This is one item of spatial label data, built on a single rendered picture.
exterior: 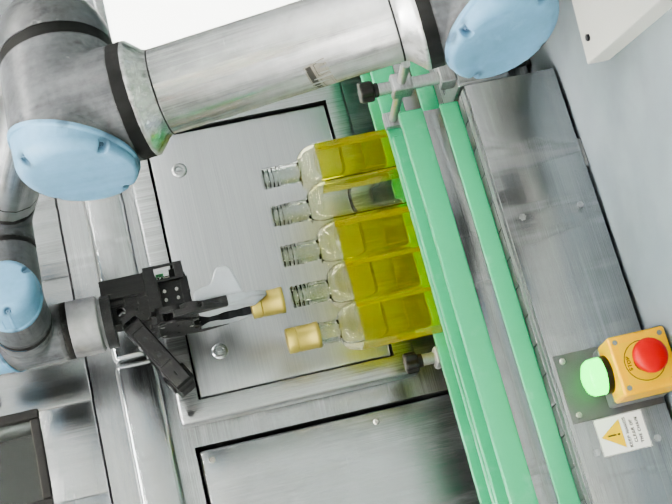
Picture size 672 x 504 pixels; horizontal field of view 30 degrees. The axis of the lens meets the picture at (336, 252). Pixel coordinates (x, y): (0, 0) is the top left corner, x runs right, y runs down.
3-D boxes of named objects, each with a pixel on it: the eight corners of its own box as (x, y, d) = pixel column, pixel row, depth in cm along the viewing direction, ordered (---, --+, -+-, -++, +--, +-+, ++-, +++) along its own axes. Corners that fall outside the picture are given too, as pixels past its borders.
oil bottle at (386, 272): (471, 244, 173) (320, 276, 170) (478, 230, 168) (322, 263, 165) (482, 282, 171) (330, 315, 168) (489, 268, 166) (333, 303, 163)
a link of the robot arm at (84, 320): (72, 349, 158) (81, 365, 166) (108, 341, 159) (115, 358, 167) (62, 294, 161) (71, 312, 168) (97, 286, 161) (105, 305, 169)
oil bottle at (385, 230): (460, 205, 175) (311, 237, 172) (466, 190, 169) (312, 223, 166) (471, 242, 173) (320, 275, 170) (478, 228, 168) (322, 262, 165)
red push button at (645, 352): (621, 348, 143) (629, 340, 140) (654, 340, 143) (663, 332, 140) (632, 381, 142) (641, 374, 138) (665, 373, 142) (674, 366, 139)
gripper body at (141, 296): (185, 258, 163) (93, 277, 162) (199, 320, 160) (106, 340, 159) (189, 276, 170) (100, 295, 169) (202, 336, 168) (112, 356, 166)
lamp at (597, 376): (596, 360, 148) (572, 366, 147) (606, 351, 144) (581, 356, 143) (608, 397, 146) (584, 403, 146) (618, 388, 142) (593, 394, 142)
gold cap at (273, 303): (280, 291, 168) (248, 298, 168) (280, 283, 165) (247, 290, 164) (286, 315, 167) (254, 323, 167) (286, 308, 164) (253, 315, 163)
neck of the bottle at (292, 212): (303, 203, 172) (269, 210, 171) (304, 195, 169) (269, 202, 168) (308, 223, 171) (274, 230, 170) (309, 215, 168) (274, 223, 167)
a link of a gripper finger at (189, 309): (224, 291, 160) (157, 309, 160) (226, 302, 160) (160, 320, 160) (230, 301, 165) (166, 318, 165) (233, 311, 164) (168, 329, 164)
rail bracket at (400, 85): (438, 102, 172) (350, 119, 170) (456, 41, 156) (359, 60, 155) (444, 121, 171) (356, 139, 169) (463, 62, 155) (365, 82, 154)
